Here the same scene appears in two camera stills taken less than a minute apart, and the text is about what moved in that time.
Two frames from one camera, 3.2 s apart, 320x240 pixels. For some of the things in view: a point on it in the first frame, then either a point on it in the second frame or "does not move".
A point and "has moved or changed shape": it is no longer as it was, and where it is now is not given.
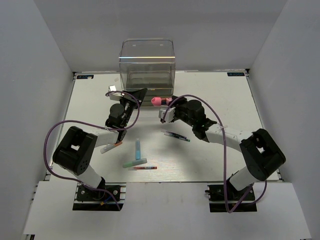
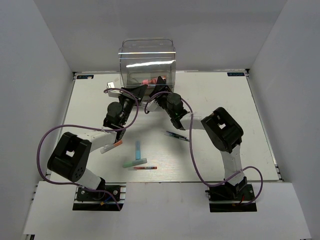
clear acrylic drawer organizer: [148, 63] does not move
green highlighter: [135, 162] does not move
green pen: [174, 136] does not move
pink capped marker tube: [157, 101] has moved or changed shape
